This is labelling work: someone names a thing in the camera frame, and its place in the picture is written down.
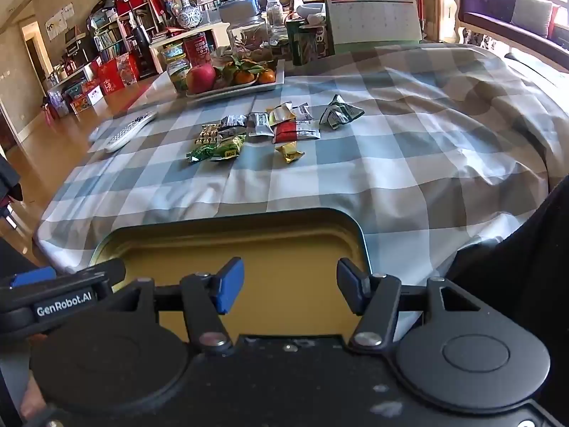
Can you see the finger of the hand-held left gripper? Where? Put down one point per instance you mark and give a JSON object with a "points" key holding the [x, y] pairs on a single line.
{"points": [[31, 277]]}

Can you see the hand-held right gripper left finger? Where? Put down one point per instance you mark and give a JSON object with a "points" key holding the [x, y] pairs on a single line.
{"points": [[229, 284]]}

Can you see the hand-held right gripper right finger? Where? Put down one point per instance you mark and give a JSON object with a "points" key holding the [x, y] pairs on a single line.
{"points": [[351, 284]]}

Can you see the gold metal tin box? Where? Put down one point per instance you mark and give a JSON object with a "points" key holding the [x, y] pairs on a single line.
{"points": [[275, 249]]}

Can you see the green snack packet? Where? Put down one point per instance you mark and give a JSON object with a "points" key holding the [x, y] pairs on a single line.
{"points": [[201, 153], [231, 146]]}

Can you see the gold foil snack packet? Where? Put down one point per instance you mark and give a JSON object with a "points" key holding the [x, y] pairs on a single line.
{"points": [[290, 153]]}

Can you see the gold striped snack packet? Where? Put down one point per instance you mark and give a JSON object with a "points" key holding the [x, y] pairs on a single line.
{"points": [[210, 134]]}

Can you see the plain white snack packet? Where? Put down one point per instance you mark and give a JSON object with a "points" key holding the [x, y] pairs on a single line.
{"points": [[307, 134]]}

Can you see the red snack packet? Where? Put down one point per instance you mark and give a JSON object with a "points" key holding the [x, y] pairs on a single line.
{"points": [[284, 132]]}

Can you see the white black-edged snack packet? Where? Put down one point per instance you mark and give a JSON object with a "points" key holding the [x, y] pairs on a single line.
{"points": [[260, 124]]}

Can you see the black snack packet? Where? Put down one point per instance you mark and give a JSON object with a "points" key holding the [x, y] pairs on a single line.
{"points": [[233, 121]]}

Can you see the green white packet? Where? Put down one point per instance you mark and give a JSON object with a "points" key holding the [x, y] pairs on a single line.
{"points": [[340, 113]]}

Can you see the small white dark-ended packet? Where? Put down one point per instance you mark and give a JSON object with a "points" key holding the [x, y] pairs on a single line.
{"points": [[303, 112]]}

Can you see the person's left hand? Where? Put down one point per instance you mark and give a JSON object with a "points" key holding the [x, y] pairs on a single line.
{"points": [[32, 398]]}

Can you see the person's black clothing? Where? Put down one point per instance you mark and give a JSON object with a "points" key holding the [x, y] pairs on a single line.
{"points": [[524, 267]]}

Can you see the white remote control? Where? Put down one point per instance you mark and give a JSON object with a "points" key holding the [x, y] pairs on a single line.
{"points": [[129, 131]]}

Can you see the white rectangular fruit tray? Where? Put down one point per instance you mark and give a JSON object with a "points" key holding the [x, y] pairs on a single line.
{"points": [[231, 90]]}

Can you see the tangerine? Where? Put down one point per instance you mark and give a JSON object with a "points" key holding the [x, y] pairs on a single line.
{"points": [[244, 77], [266, 76]]}

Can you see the red apple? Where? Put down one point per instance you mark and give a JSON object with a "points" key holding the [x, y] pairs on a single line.
{"points": [[200, 78]]}

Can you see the green tangerine leaves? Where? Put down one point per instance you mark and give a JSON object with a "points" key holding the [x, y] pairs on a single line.
{"points": [[242, 66]]}

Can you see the glass jar green label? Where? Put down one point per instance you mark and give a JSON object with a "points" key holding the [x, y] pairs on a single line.
{"points": [[177, 71]]}

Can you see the red gift box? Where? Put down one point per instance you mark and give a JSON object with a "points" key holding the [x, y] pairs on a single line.
{"points": [[116, 73]]}

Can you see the red biscuit can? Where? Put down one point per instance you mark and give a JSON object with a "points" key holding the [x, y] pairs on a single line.
{"points": [[197, 51]]}

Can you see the dark snack box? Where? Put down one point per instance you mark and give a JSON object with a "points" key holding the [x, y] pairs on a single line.
{"points": [[318, 43]]}

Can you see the green drink can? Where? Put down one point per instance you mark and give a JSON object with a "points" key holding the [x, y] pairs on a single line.
{"points": [[294, 44]]}

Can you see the bookshelf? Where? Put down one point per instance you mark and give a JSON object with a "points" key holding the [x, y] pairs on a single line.
{"points": [[111, 38]]}

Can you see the large glass jar blue lid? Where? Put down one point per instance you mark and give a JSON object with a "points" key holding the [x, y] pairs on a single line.
{"points": [[246, 31]]}

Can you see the desk calendar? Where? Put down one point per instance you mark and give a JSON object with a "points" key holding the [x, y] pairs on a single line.
{"points": [[371, 15]]}

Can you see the blue white porcelain vase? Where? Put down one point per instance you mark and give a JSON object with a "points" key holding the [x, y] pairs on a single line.
{"points": [[190, 15]]}

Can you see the small glass jar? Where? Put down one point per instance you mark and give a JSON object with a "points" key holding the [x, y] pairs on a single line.
{"points": [[274, 11]]}

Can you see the white mortar bowl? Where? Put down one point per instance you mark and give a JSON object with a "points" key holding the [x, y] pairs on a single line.
{"points": [[311, 9]]}

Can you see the purple sofa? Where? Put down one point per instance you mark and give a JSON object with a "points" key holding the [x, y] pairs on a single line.
{"points": [[493, 20]]}

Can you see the grey cushion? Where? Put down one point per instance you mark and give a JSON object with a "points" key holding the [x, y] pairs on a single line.
{"points": [[531, 15]]}

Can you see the wall paper sheets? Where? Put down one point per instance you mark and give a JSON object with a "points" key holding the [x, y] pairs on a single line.
{"points": [[58, 20]]}

